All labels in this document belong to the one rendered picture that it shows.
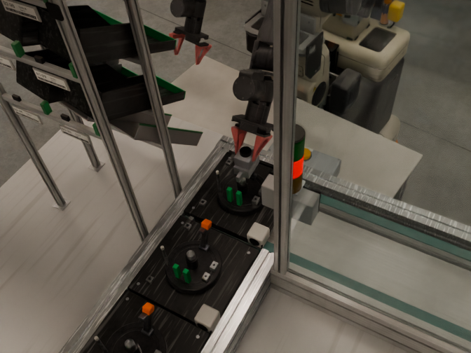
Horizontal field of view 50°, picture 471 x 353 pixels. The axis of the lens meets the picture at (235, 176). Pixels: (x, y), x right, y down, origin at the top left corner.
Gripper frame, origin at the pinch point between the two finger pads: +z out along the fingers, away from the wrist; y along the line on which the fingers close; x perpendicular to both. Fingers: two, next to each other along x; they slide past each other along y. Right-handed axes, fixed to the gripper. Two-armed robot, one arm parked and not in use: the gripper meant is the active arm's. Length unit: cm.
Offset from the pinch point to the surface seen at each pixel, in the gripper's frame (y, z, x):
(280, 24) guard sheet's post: 17, -32, -49
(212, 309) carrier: 8.9, 32.0, -20.2
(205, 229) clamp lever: -0.4, 17.3, -13.1
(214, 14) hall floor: -131, -32, 223
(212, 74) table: -41, -10, 56
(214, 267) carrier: 4.6, 25.2, -13.9
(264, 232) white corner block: 10.8, 17.2, -1.4
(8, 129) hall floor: -186, 62, 104
